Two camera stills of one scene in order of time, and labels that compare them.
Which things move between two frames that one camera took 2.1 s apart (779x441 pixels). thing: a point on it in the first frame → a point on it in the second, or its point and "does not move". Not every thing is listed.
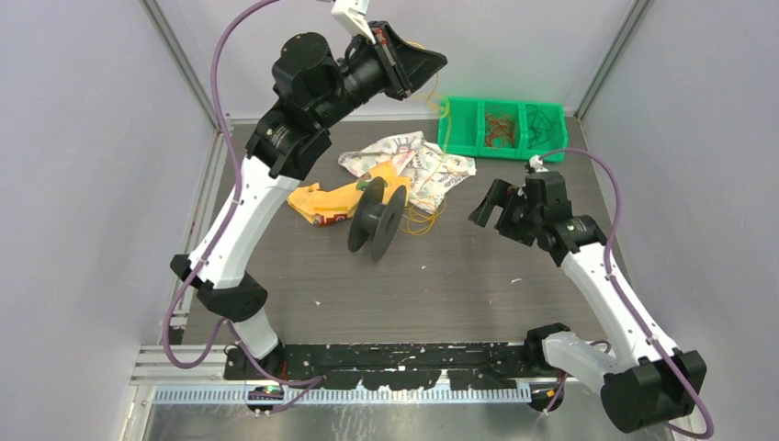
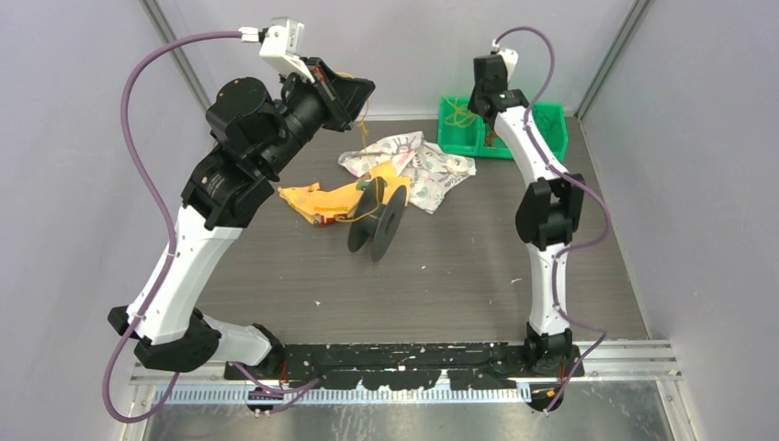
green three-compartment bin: (500, 130) does not move
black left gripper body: (397, 84) → (335, 115)
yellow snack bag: (325, 207) does not move
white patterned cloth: (432, 173) does not move
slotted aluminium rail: (344, 395) does not move
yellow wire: (415, 227) → (372, 164)
